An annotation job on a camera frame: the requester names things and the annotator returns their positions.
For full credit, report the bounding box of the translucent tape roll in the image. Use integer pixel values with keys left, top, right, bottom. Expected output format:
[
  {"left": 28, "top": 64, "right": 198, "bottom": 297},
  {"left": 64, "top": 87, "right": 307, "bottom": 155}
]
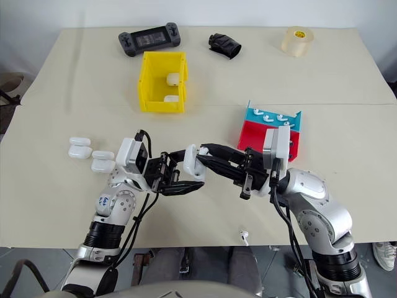
[{"left": 280, "top": 25, "right": 314, "bottom": 58}]

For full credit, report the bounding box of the yellow plastic bin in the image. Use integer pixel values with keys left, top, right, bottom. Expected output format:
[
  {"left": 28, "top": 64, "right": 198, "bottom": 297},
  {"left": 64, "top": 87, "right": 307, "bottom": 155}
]
[{"left": 138, "top": 51, "right": 189, "bottom": 113}]

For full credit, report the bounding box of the black handheld game console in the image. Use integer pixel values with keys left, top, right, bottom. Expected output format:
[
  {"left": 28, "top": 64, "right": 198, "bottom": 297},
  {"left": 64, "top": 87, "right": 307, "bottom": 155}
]
[{"left": 117, "top": 21, "right": 181, "bottom": 58}]

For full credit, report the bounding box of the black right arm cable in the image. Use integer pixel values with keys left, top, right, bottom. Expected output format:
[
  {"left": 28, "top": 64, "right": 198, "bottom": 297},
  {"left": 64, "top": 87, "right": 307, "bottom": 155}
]
[{"left": 269, "top": 160, "right": 320, "bottom": 298}]

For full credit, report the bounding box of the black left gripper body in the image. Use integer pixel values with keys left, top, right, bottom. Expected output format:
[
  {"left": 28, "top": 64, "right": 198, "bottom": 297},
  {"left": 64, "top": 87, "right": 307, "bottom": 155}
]
[{"left": 143, "top": 150, "right": 181, "bottom": 196}]

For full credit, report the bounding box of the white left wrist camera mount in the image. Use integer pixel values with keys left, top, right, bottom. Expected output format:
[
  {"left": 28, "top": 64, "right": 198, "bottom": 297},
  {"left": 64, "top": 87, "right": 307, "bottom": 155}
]
[{"left": 115, "top": 137, "right": 150, "bottom": 176}]

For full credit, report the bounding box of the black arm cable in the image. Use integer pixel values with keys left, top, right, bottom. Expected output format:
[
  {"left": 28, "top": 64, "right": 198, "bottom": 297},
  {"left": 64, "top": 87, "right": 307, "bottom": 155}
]
[
  {"left": 99, "top": 129, "right": 161, "bottom": 296},
  {"left": 269, "top": 160, "right": 320, "bottom": 298}
]

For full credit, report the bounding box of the white sneaker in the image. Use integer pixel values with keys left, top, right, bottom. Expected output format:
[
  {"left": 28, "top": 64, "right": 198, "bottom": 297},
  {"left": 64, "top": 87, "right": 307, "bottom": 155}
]
[{"left": 372, "top": 242, "right": 397, "bottom": 271}]

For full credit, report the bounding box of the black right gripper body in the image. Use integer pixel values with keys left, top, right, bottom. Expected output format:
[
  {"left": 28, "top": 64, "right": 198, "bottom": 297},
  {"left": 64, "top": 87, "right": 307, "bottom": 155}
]
[{"left": 232, "top": 147, "right": 275, "bottom": 199}]

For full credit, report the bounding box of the black crumpled fabric sleeve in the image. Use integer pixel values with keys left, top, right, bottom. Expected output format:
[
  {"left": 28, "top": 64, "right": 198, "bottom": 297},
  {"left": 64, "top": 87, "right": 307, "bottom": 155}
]
[{"left": 208, "top": 32, "right": 242, "bottom": 60}]

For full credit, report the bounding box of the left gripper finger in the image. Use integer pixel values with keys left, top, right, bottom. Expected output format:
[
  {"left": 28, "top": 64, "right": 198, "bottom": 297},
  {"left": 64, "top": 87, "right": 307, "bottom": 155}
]
[
  {"left": 167, "top": 148, "right": 189, "bottom": 162},
  {"left": 158, "top": 179, "right": 205, "bottom": 196}
]

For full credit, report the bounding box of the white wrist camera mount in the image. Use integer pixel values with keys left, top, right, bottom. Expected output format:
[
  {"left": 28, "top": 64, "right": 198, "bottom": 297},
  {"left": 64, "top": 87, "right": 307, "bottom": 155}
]
[
  {"left": 262, "top": 125, "right": 294, "bottom": 196},
  {"left": 115, "top": 137, "right": 150, "bottom": 176}
]

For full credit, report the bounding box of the rusty metal table leg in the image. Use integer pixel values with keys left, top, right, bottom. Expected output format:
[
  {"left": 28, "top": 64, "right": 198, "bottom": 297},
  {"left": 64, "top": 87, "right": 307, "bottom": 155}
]
[{"left": 133, "top": 251, "right": 156, "bottom": 296}]

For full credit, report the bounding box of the red plastic tray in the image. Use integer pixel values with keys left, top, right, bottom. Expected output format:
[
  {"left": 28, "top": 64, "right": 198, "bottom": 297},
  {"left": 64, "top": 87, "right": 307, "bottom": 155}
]
[{"left": 237, "top": 120, "right": 302, "bottom": 163}]

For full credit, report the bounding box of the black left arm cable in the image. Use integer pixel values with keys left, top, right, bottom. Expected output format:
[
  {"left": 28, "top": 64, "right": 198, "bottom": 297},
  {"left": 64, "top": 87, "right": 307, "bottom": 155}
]
[{"left": 99, "top": 129, "right": 161, "bottom": 296}]

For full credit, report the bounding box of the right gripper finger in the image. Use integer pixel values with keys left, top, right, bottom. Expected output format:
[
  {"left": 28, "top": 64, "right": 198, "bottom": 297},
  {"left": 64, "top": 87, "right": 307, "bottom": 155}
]
[
  {"left": 200, "top": 143, "right": 248, "bottom": 163},
  {"left": 197, "top": 155, "right": 245, "bottom": 184}
]

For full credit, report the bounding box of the thick black curved hose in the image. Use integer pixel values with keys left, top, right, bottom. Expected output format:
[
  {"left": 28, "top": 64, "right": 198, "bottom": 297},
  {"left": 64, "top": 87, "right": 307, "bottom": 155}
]
[{"left": 12, "top": 260, "right": 50, "bottom": 298}]

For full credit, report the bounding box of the blue plastic tray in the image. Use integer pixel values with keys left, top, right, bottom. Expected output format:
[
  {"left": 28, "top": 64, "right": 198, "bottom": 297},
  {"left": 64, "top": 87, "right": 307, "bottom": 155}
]
[{"left": 244, "top": 99, "right": 303, "bottom": 133}]

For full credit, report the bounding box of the grey stool with black frame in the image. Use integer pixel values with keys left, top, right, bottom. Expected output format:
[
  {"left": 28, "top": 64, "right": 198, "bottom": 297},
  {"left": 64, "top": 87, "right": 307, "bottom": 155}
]
[{"left": 0, "top": 71, "right": 25, "bottom": 106}]

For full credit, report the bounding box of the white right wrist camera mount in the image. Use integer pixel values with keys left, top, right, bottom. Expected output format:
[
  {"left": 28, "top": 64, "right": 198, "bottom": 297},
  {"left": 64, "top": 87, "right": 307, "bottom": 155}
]
[{"left": 262, "top": 125, "right": 294, "bottom": 196}]

